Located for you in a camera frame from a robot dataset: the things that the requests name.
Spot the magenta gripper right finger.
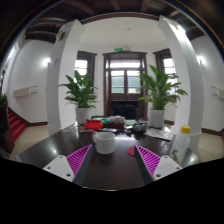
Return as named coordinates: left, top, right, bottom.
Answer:
left=134, top=145, right=182, bottom=185

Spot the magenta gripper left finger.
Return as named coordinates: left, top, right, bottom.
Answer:
left=44, top=145, right=93, bottom=186

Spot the red round coaster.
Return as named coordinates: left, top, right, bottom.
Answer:
left=128, top=146, right=135, bottom=157

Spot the magazine on table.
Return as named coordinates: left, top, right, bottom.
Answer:
left=145, top=128, right=174, bottom=141

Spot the clear bottle yellow cap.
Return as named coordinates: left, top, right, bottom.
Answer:
left=169, top=125, right=191, bottom=164

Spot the white ceramic cup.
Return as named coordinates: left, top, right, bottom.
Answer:
left=93, top=132, right=115, bottom=154

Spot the red box on table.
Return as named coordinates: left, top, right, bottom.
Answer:
left=84, top=120, right=103, bottom=130

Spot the wooden tea tray with cups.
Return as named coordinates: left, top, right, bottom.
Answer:
left=108, top=115, right=125, bottom=129

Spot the left white pillar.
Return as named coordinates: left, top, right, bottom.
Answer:
left=46, top=20, right=84, bottom=135

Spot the white pillar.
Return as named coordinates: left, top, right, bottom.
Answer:
left=46, top=20, right=84, bottom=135
left=158, top=16, right=204, bottom=152

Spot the red carpet staircase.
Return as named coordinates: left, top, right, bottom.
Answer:
left=8, top=110, right=27, bottom=141

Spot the left potted green plant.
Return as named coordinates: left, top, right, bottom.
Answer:
left=60, top=71, right=97, bottom=125

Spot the potted green plant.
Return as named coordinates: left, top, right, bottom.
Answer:
left=60, top=71, right=97, bottom=125
left=140, top=65, right=188, bottom=128

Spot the right potted green plant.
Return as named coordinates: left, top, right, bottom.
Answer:
left=140, top=65, right=188, bottom=128

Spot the dark wooden double door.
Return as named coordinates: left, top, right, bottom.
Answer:
left=103, top=51, right=147, bottom=118

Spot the right white pillar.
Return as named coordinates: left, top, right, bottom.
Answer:
left=158, top=16, right=204, bottom=152

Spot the green exit sign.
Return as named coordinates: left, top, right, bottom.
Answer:
left=114, top=48, right=123, bottom=52

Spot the left wall lamp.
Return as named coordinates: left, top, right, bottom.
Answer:
left=42, top=58, right=51, bottom=67

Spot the wall lamp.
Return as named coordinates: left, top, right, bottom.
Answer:
left=42, top=58, right=51, bottom=67
left=197, top=55, right=206, bottom=65

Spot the right wall lamp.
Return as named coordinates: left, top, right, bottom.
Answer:
left=197, top=55, right=206, bottom=65

